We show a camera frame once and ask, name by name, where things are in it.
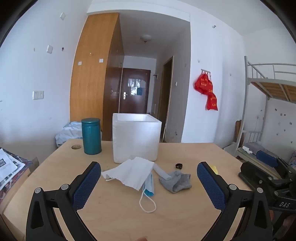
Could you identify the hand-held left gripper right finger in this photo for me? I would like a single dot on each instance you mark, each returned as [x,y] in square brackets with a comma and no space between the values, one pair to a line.
[211,185]

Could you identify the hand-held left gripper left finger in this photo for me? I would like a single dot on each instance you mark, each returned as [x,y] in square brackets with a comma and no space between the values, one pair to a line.
[86,185]

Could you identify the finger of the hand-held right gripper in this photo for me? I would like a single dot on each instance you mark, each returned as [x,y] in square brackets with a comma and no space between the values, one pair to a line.
[266,157]
[254,172]

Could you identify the yellow cloth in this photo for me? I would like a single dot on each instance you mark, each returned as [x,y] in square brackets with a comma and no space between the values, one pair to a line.
[214,169]

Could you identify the dark grey sock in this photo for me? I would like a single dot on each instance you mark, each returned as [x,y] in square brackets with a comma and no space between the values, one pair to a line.
[179,183]

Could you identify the white face mask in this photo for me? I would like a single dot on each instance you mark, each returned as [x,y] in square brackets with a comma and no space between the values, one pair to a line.
[129,172]

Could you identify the blue face mask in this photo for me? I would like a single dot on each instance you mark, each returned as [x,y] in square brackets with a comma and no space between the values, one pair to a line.
[150,187]

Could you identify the white foam box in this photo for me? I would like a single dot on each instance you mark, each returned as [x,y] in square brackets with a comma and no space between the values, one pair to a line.
[136,141]

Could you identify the grey bedding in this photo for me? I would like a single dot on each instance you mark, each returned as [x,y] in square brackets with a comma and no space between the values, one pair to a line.
[253,148]

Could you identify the leaning wooden boards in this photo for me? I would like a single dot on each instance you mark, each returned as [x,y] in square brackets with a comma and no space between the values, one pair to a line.
[239,129]

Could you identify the teal cylindrical canister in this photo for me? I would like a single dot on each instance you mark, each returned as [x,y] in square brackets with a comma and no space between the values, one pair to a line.
[91,136]

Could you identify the light blue plastic bag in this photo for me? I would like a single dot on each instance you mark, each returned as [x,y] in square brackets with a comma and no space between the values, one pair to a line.
[68,134]

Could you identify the brown cardboard piece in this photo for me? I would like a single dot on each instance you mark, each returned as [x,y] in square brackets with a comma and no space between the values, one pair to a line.
[34,164]

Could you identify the white metal bunk bed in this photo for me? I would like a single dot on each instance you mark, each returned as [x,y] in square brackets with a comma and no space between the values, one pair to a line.
[270,84]

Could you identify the red bag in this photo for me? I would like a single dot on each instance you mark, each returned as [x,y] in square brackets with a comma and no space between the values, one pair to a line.
[203,84]
[212,102]

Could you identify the newspaper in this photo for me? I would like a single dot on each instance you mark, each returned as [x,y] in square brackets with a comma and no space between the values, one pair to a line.
[8,166]

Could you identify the dark brown door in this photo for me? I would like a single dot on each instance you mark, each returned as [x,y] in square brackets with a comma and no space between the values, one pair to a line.
[135,97]

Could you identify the wooden wardrobe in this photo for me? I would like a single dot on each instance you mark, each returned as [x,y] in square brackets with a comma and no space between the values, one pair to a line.
[92,81]

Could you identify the ceiling lamp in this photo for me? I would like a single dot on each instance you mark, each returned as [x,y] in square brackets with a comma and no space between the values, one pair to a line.
[145,37]

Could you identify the wooden side door frame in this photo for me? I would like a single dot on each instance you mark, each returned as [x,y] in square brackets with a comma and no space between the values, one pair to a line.
[165,99]

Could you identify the white double wall socket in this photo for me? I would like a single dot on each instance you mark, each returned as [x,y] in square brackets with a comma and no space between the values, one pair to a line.
[38,94]

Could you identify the metal wall hook rack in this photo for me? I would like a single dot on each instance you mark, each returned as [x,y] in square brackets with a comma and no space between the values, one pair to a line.
[205,70]

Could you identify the white wall switch plate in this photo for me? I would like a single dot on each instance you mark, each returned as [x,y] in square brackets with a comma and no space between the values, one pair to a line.
[49,48]

